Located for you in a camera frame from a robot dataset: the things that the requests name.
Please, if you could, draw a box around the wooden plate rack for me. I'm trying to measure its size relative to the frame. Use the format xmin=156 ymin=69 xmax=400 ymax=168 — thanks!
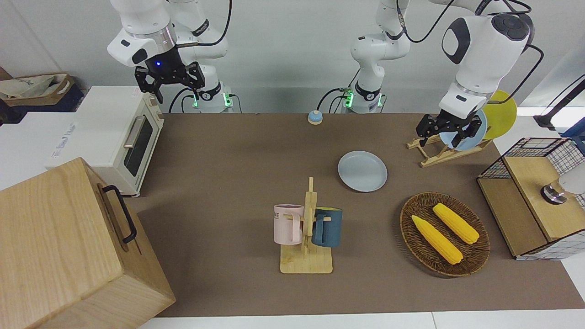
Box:
xmin=407 ymin=124 xmax=493 ymax=168

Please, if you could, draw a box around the black box handle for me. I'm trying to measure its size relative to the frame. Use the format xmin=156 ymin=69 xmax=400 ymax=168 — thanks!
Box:
xmin=102 ymin=185 xmax=138 ymax=244

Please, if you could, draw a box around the black stand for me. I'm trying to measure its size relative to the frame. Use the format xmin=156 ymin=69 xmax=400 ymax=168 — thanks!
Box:
xmin=533 ymin=75 xmax=585 ymax=131

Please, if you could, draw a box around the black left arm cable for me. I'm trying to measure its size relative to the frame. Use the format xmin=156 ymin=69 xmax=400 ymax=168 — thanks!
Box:
xmin=395 ymin=0 xmax=544 ymax=108

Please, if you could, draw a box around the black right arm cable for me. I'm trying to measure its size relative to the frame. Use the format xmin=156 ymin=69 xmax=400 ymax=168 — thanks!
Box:
xmin=176 ymin=0 xmax=232 ymax=48

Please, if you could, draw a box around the brown wicker basket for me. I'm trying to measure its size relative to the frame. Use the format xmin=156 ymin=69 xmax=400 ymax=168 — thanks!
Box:
xmin=400 ymin=192 xmax=491 ymax=277

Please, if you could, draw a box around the pink mug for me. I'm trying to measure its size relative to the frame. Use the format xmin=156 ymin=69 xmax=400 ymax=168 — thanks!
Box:
xmin=274 ymin=204 xmax=304 ymax=245

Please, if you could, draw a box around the yellow plate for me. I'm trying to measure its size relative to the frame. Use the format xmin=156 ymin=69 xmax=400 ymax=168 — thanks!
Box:
xmin=482 ymin=90 xmax=518 ymax=140

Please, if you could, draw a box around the brown paper bag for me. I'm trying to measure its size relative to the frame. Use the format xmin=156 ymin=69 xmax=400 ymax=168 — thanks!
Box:
xmin=0 ymin=73 xmax=76 ymax=108

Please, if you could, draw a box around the black base cable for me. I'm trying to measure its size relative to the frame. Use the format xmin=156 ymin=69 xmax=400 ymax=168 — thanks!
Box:
xmin=317 ymin=88 xmax=348 ymax=114

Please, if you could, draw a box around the wooden mug tree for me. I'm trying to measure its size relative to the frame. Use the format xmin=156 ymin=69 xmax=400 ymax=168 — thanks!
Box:
xmin=280 ymin=177 xmax=333 ymax=274

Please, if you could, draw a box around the wire and wood shelf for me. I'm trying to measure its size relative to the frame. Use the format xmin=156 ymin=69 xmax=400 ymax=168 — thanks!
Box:
xmin=477 ymin=138 xmax=585 ymax=261

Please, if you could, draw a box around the white cylinder with metal base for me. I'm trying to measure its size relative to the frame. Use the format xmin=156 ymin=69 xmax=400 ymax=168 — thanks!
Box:
xmin=541 ymin=162 xmax=585 ymax=205

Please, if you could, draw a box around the gray plate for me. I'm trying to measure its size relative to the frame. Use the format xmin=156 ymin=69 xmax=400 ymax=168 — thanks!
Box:
xmin=338 ymin=151 xmax=388 ymax=193

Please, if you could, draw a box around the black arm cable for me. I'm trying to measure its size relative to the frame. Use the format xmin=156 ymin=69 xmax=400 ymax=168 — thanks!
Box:
xmin=176 ymin=0 xmax=232 ymax=48
xmin=395 ymin=0 xmax=544 ymax=108

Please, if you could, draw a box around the yellow corn cob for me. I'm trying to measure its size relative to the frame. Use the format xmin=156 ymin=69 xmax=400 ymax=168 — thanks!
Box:
xmin=411 ymin=215 xmax=463 ymax=265
xmin=432 ymin=203 xmax=480 ymax=245

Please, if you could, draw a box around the blue fixture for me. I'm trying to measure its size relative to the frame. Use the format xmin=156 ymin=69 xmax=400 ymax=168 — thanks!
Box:
xmin=562 ymin=123 xmax=585 ymax=151

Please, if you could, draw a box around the white toaster oven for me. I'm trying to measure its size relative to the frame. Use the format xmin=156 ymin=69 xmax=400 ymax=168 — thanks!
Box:
xmin=44 ymin=85 xmax=165 ymax=198

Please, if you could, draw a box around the light blue plate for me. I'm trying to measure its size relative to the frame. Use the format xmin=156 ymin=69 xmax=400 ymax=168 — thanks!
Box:
xmin=439 ymin=112 xmax=488 ymax=152

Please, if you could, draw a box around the large wooden box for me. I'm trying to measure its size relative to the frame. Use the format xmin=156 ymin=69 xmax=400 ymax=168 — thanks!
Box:
xmin=0 ymin=157 xmax=176 ymax=329

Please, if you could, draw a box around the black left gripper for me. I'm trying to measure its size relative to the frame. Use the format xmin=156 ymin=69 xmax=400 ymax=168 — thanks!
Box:
xmin=415 ymin=110 xmax=486 ymax=149

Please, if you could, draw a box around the brown table mat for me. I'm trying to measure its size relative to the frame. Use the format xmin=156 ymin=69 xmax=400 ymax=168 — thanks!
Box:
xmin=137 ymin=113 xmax=585 ymax=318

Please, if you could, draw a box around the dark blue mug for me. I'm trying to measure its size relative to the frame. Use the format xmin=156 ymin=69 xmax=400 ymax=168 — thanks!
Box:
xmin=312 ymin=207 xmax=343 ymax=248

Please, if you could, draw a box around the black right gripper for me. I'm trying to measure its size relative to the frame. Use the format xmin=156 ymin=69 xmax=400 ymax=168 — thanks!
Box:
xmin=134 ymin=46 xmax=205 ymax=105

